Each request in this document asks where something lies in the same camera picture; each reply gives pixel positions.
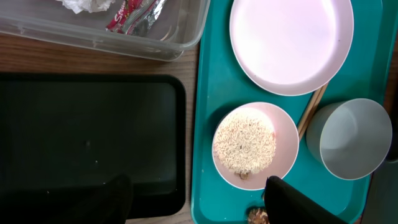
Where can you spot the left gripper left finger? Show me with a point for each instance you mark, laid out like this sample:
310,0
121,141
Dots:
109,204

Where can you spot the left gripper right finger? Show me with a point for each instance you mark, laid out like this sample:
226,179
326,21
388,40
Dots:
285,204

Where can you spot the small white bowl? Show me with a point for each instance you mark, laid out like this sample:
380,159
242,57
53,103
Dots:
287,147

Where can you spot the pile of rice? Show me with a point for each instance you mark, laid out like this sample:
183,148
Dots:
245,142

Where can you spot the red snack wrapper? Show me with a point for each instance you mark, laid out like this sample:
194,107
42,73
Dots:
136,17

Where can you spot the white tissue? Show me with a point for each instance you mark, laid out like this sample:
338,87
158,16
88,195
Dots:
78,6

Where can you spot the brown food scrap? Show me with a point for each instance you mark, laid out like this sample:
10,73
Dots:
258,216

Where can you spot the black plastic tray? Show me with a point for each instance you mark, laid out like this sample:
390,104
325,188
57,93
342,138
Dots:
64,136

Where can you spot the wooden chopstick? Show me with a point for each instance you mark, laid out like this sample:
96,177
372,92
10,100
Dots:
312,112
306,113

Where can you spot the teal serving tray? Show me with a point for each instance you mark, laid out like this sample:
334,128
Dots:
223,86

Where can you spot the large white plate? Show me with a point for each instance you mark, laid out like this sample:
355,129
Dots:
291,47

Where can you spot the clear plastic bin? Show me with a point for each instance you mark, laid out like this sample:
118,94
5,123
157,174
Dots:
179,27

